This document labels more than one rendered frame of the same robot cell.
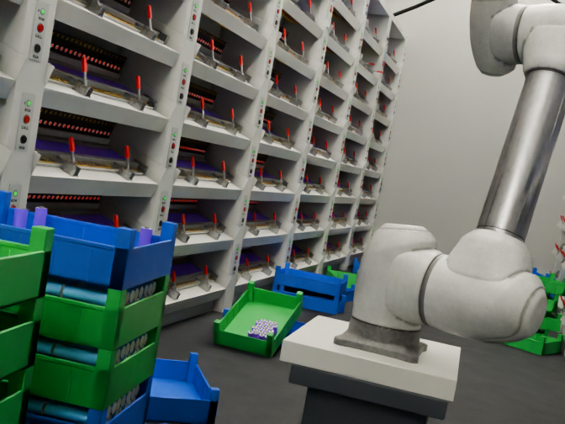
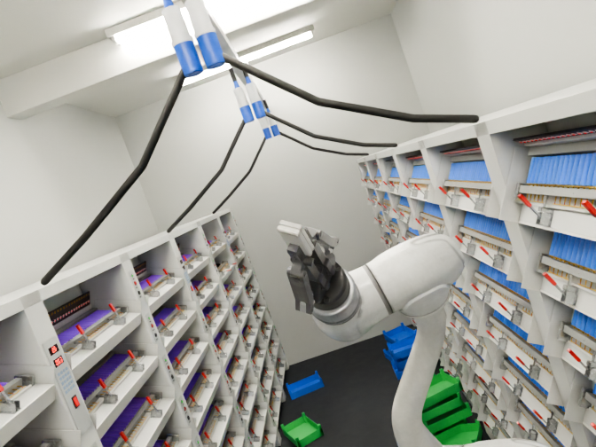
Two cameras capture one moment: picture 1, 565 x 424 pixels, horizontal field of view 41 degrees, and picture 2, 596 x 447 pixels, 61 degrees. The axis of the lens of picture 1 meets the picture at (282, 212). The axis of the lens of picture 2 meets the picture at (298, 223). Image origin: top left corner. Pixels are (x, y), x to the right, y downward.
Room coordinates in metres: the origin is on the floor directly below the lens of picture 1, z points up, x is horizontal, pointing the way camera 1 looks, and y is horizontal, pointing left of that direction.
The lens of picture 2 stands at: (0.72, -0.04, 1.75)
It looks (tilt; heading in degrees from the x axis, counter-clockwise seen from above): 5 degrees down; 346
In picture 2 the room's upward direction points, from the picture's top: 20 degrees counter-clockwise
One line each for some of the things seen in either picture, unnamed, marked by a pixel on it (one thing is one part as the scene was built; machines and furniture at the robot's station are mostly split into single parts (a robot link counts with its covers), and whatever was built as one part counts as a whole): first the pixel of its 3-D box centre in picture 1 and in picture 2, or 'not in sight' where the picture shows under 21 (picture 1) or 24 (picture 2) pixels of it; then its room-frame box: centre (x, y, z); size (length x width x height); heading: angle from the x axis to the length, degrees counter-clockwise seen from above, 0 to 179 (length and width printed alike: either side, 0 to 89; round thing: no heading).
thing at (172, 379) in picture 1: (164, 382); not in sight; (1.76, 0.21, 0.04); 0.30 x 0.20 x 0.08; 17
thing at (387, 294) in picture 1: (399, 273); not in sight; (1.63, -0.27, 0.41); 0.18 x 0.16 x 0.22; 54
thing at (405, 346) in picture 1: (385, 332); not in sight; (1.65, -0.27, 0.27); 0.22 x 0.18 x 0.06; 162
